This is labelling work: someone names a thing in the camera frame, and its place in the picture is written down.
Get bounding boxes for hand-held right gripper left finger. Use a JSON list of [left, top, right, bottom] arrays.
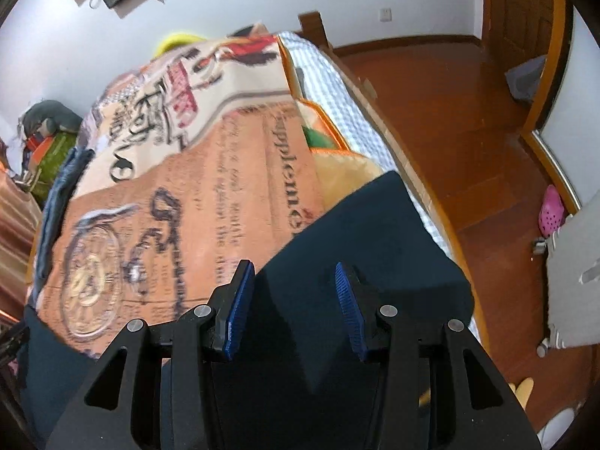
[[44, 259, 256, 450]]

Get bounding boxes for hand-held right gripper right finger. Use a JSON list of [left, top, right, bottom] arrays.
[[334, 262, 545, 450]]

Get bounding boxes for dark teal pants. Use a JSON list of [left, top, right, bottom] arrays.
[[21, 170, 474, 450]]

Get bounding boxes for yellow cloth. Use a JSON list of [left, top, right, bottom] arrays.
[[312, 152, 390, 216]]

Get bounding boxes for printed blanket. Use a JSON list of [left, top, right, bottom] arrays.
[[28, 21, 329, 362]]

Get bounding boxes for green cloth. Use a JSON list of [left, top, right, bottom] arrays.
[[302, 124, 341, 151]]

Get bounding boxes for beige slipper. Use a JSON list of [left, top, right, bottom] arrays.
[[508, 377, 535, 408]]

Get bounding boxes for blue jeans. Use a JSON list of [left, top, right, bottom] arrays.
[[35, 147, 95, 263]]

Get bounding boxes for checkered bed sheet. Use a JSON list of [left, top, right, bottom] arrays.
[[279, 32, 483, 338]]

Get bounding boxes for pink clog shoe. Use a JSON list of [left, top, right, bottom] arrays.
[[538, 184, 566, 237]]

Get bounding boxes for striped pink curtain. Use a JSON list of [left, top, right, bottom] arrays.
[[0, 136, 43, 324]]

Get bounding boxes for green patterned box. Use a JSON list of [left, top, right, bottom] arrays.
[[33, 131, 78, 198]]

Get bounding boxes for white slipper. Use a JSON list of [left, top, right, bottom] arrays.
[[537, 405, 579, 448]]

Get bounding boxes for grey plush cushion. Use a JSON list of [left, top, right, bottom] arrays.
[[21, 99, 83, 139]]

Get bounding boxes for yellow pillow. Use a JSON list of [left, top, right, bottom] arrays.
[[154, 30, 209, 57]]

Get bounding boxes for grey cloth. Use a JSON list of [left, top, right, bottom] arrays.
[[505, 54, 549, 104]]

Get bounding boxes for wooden door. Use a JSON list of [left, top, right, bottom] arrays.
[[483, 0, 570, 132]]

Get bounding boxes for wooden bed frame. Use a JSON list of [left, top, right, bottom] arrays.
[[297, 12, 493, 362]]

